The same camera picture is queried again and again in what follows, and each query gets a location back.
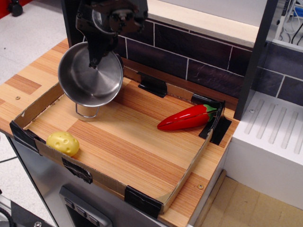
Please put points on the yellow toy potato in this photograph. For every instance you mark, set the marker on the yellow toy potato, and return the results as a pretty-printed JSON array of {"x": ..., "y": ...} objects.
[{"x": 64, "y": 142}]

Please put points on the dark grey left upright post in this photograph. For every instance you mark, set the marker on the dark grey left upright post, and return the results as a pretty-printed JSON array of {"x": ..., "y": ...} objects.
[{"x": 70, "y": 10}]

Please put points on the white ribbed sink drainer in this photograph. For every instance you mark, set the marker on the white ribbed sink drainer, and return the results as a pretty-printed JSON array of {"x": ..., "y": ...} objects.
[{"x": 266, "y": 150}]

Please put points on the grey oven control panel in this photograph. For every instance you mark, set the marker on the grey oven control panel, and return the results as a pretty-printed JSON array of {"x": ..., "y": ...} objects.
[{"x": 81, "y": 213}]

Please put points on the stainless steel pot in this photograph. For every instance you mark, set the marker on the stainless steel pot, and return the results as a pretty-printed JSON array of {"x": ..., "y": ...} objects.
[{"x": 89, "y": 88}]

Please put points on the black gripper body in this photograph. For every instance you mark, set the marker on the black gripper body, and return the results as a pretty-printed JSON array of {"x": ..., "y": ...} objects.
[{"x": 101, "y": 20}]

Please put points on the cardboard fence with black tape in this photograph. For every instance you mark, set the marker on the cardboard fence with black tape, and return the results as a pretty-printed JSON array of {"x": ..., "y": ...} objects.
[{"x": 164, "y": 174}]

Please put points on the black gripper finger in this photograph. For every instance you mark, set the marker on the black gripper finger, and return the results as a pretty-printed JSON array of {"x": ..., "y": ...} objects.
[{"x": 96, "y": 52}]

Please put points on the dark grey right upright post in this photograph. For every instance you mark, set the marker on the dark grey right upright post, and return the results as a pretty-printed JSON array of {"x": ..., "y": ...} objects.
[{"x": 265, "y": 36}]

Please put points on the black caster wheel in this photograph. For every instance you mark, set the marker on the black caster wheel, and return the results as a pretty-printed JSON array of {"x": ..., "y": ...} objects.
[{"x": 15, "y": 8}]

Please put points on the red toy chili pepper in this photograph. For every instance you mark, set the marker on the red toy chili pepper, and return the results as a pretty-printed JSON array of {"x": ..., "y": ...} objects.
[{"x": 194, "y": 116}]

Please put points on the dark grey upright post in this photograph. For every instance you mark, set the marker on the dark grey upright post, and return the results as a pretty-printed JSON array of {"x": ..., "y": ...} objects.
[
  {"x": 70, "y": 10},
  {"x": 265, "y": 36}
]

